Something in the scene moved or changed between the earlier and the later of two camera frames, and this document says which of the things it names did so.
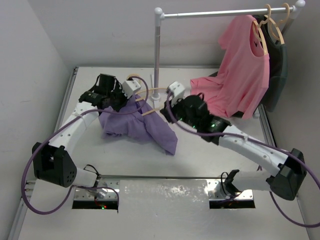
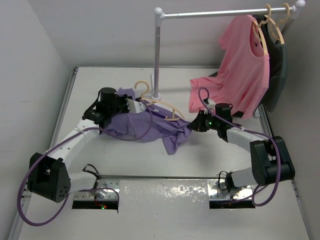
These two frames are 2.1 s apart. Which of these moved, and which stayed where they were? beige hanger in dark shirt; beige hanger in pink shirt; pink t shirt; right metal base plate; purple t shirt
Moved: purple t shirt
Stayed: beige hanger in pink shirt; pink t shirt; right metal base plate; beige hanger in dark shirt
